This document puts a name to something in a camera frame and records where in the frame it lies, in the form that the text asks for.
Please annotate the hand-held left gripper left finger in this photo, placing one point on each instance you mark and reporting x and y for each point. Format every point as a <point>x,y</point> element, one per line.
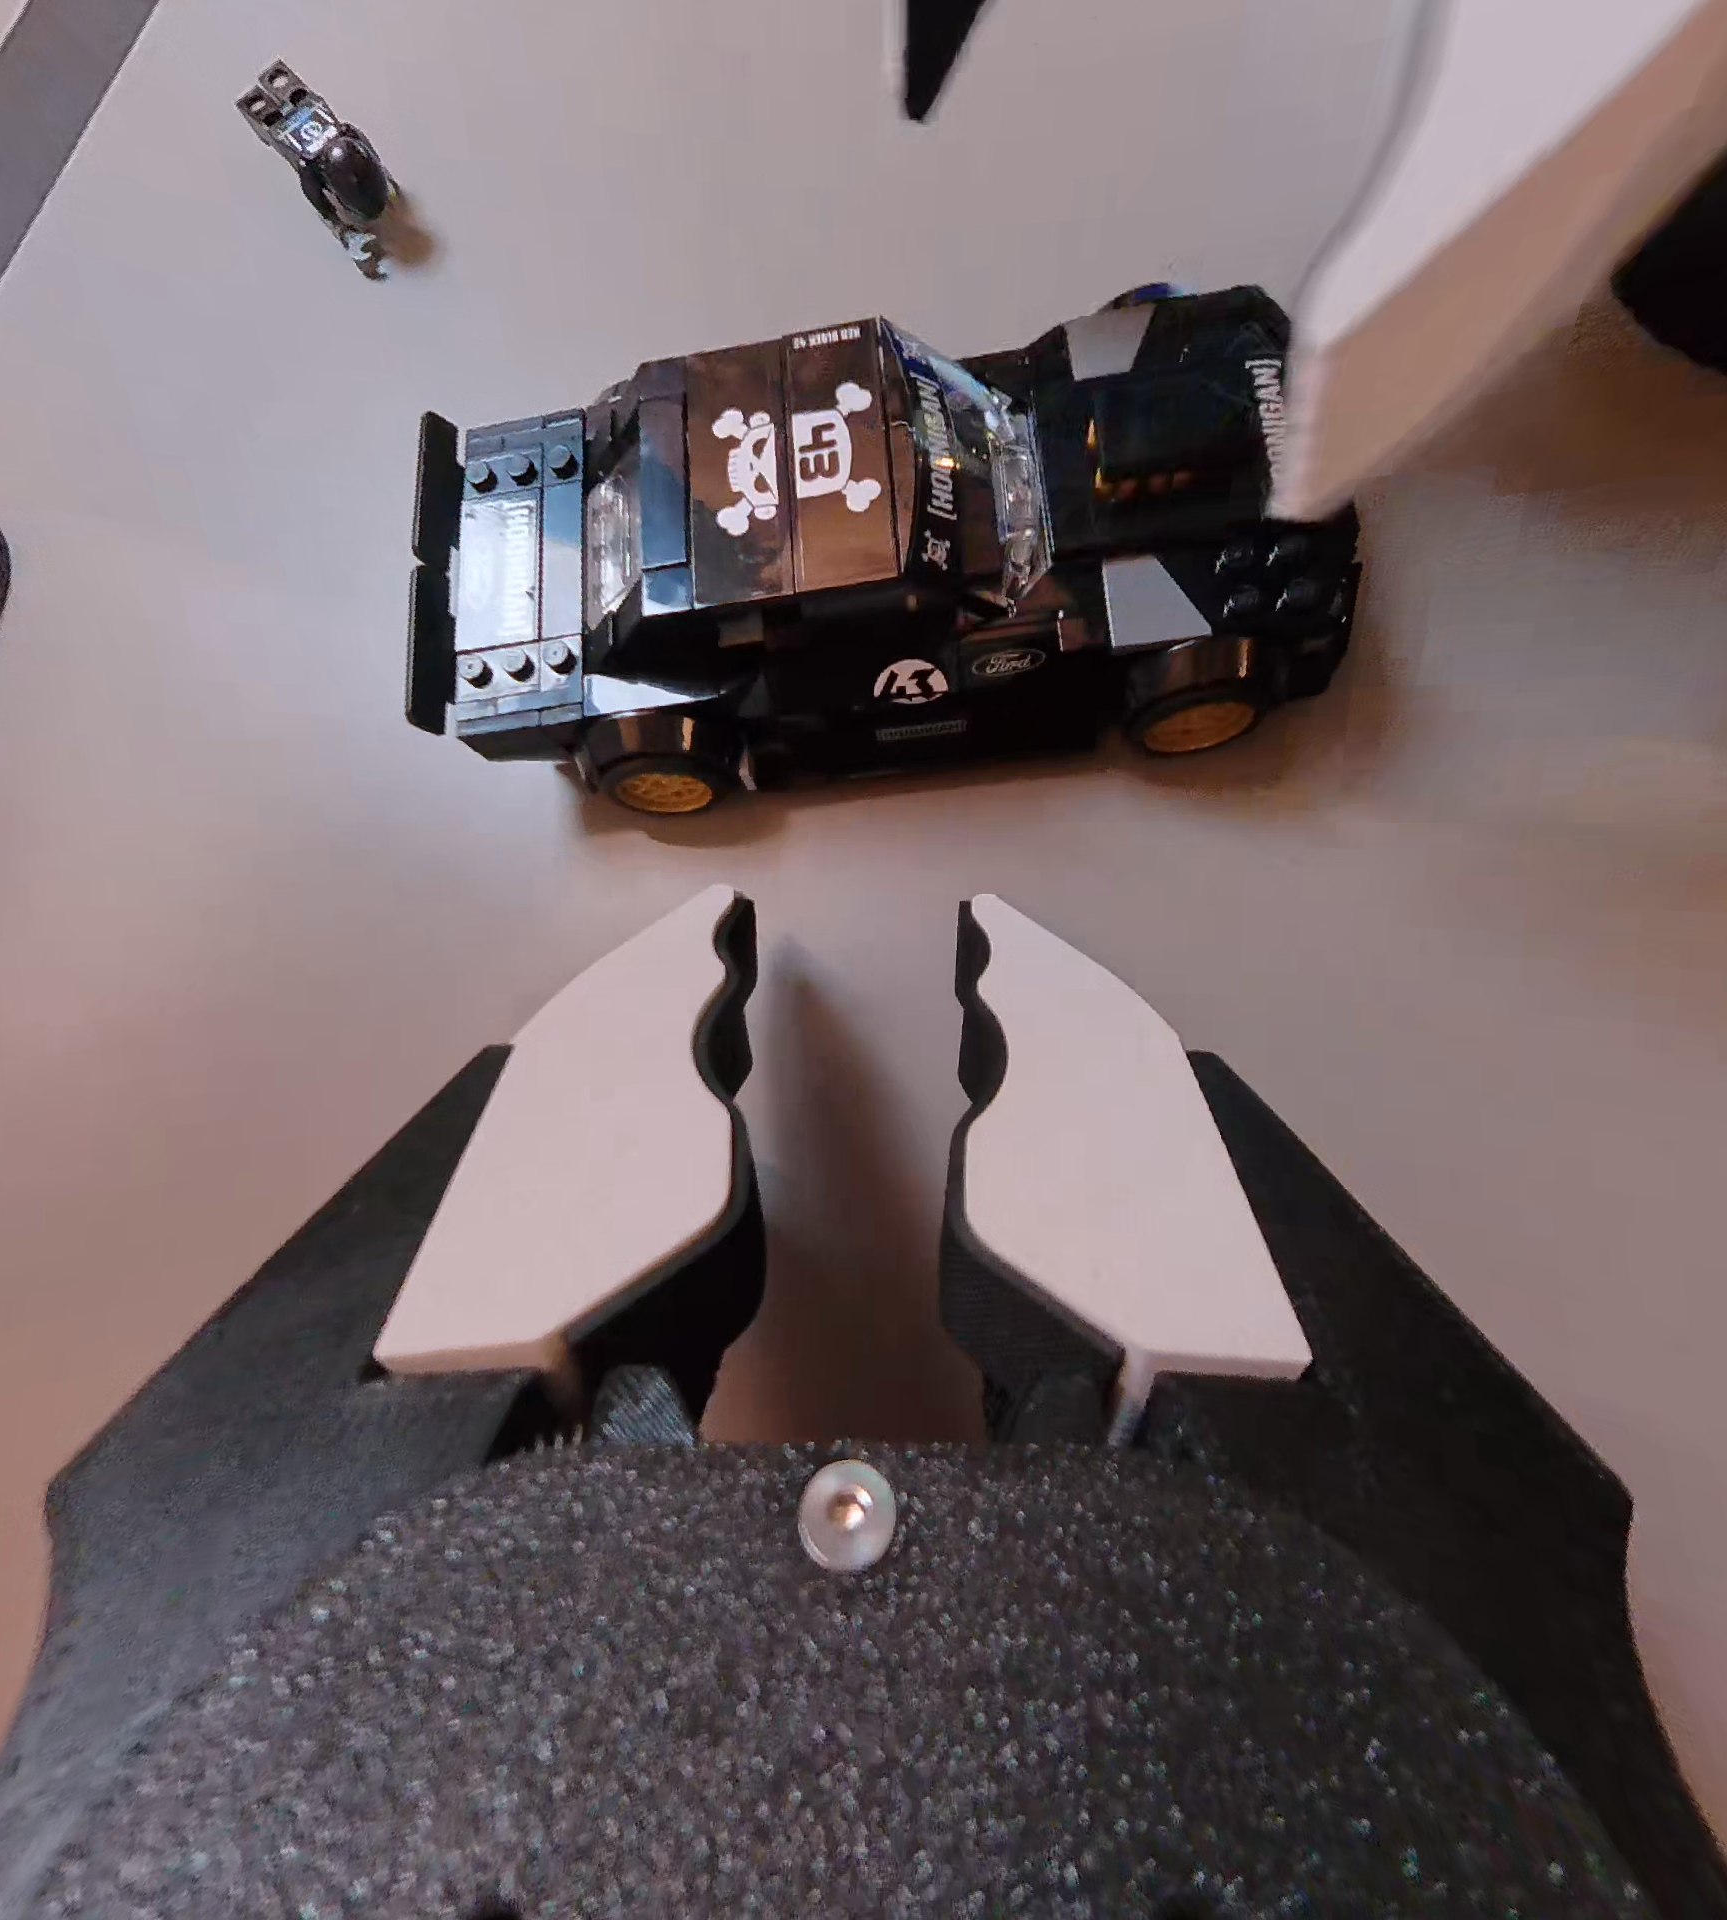
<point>565,1186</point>

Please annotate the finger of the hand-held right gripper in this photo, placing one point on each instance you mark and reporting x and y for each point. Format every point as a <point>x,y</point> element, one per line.
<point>1524,211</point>
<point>940,37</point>

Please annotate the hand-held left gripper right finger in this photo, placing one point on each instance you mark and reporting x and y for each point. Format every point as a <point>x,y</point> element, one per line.
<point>1134,1186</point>

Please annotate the small black lego piece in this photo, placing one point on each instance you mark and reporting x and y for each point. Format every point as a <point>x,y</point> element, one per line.
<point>325,167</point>

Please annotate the black lego car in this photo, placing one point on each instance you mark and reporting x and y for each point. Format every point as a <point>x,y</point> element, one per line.
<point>864,556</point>

